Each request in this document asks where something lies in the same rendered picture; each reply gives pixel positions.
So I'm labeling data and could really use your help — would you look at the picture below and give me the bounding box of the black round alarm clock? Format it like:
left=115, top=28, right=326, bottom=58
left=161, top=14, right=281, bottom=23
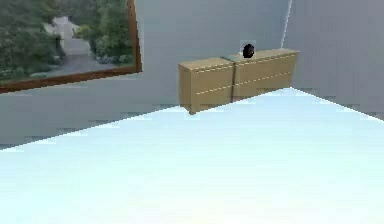
left=242, top=43, right=256, bottom=59

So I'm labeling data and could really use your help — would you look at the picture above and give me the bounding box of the light wooden chest of drawers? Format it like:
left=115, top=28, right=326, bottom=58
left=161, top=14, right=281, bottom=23
left=177, top=57, right=237, bottom=116
left=232, top=47, right=300, bottom=102

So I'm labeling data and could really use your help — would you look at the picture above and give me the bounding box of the grey flat book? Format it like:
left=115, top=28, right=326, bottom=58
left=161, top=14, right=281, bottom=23
left=221, top=54, right=244, bottom=63

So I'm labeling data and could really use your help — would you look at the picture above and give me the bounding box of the brown framed window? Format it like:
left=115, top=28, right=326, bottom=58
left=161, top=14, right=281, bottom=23
left=0, top=0, right=143, bottom=95

